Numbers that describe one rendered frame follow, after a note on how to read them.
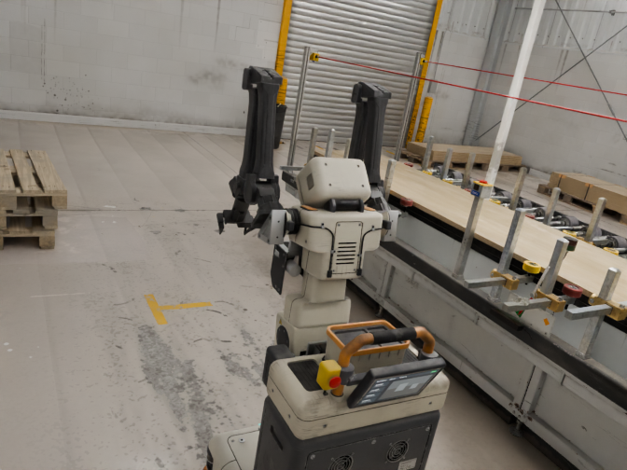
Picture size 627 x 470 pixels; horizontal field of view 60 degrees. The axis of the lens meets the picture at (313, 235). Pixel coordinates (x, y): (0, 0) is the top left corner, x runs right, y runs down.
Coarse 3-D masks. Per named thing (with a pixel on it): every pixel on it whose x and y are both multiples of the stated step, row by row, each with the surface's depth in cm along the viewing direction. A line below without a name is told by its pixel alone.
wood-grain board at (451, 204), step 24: (384, 168) 429; (408, 168) 445; (408, 192) 363; (432, 192) 375; (456, 192) 388; (456, 216) 324; (480, 216) 333; (504, 216) 343; (480, 240) 295; (504, 240) 294; (528, 240) 302; (552, 240) 310; (576, 264) 274; (600, 264) 281; (624, 264) 288; (600, 288) 246; (624, 288) 251
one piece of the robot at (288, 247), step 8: (280, 248) 188; (288, 248) 187; (296, 248) 188; (272, 256) 194; (280, 256) 188; (288, 256) 189; (272, 264) 194; (280, 264) 188; (288, 264) 186; (296, 264) 185; (272, 272) 194; (280, 272) 188; (288, 272) 185; (296, 272) 185; (272, 280) 194; (280, 280) 188; (280, 288) 189
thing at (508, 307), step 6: (534, 300) 230; (540, 300) 231; (546, 300) 232; (564, 300) 238; (570, 300) 240; (504, 306) 222; (510, 306) 220; (516, 306) 222; (522, 306) 224; (528, 306) 226; (534, 306) 228; (540, 306) 231; (546, 306) 233
